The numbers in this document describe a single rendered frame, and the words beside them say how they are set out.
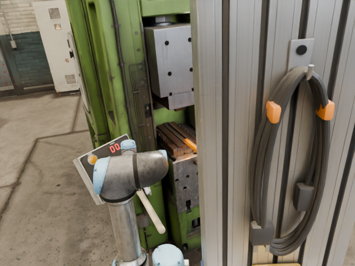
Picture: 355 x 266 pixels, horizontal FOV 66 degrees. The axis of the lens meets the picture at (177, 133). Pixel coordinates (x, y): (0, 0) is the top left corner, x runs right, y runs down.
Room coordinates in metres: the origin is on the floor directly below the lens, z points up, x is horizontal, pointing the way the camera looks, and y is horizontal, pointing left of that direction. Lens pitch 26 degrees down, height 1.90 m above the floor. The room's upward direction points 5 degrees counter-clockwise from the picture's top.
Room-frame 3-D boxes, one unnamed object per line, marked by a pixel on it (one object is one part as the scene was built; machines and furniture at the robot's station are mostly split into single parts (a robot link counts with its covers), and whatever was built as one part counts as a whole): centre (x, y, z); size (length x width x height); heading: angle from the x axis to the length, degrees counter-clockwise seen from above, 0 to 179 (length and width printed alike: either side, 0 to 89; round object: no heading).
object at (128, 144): (1.20, 0.25, 1.23); 0.09 x 0.08 x 0.11; 5
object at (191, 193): (1.90, -0.01, 0.69); 0.56 x 0.38 x 0.45; 23
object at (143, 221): (1.64, 0.33, 0.36); 0.09 x 0.07 x 0.12; 113
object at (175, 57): (1.89, -0.01, 1.56); 0.42 x 0.39 x 0.40; 23
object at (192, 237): (1.90, -0.01, 0.23); 0.55 x 0.37 x 0.47; 23
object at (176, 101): (1.87, 0.03, 1.32); 0.42 x 0.20 x 0.10; 23
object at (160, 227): (1.46, 0.23, 0.62); 0.44 x 0.05 x 0.05; 23
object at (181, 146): (1.87, 0.03, 0.96); 0.42 x 0.20 x 0.09; 23
